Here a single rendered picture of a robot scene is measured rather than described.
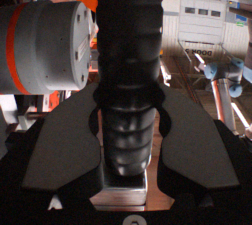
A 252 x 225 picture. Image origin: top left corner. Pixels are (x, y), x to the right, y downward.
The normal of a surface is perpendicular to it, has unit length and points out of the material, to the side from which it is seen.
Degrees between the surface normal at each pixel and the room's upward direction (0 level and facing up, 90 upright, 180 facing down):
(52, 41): 109
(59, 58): 94
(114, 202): 90
